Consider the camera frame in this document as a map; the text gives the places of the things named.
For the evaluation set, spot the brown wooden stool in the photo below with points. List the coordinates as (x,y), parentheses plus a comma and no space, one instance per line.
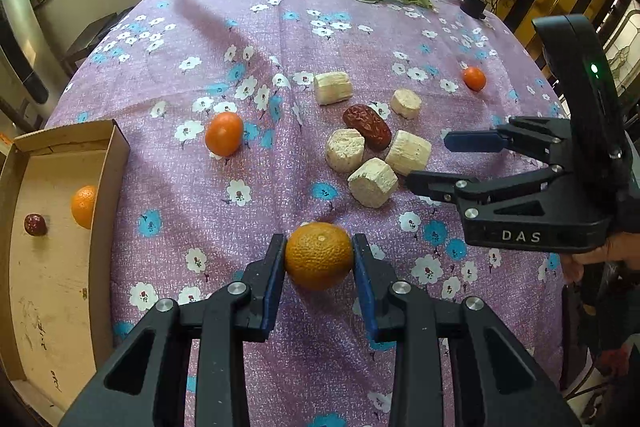
(95,37)

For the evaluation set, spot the yellowish orange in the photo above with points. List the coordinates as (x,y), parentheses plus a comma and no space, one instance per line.
(85,207)

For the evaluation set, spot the white standing air conditioner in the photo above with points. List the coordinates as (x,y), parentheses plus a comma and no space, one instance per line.
(17,17)

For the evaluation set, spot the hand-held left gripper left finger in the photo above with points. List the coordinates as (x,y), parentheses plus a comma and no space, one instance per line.
(276,277)

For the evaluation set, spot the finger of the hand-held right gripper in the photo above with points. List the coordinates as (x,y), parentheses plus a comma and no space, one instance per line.
(435,184)
(472,141)

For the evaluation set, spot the deep orange mandarin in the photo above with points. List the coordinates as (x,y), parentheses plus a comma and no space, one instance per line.
(225,134)

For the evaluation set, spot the small black container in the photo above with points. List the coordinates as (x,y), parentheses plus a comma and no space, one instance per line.
(472,4)

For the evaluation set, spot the large orange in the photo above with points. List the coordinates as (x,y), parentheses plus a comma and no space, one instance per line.
(319,257)

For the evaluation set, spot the large red date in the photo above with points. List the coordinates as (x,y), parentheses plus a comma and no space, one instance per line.
(367,127)

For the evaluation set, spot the small red date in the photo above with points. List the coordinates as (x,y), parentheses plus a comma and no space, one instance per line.
(35,225)

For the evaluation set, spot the person's right hand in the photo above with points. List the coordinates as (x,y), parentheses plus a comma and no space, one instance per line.
(615,252)

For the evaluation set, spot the purple floral tablecloth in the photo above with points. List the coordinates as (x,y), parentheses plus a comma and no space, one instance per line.
(300,32)

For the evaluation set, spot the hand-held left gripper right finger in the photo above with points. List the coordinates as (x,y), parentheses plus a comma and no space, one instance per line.
(364,277)

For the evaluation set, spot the shallow cardboard box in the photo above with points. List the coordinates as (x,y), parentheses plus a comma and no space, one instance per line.
(55,297)

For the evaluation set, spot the small orange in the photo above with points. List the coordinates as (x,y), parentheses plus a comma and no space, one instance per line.
(474,78)

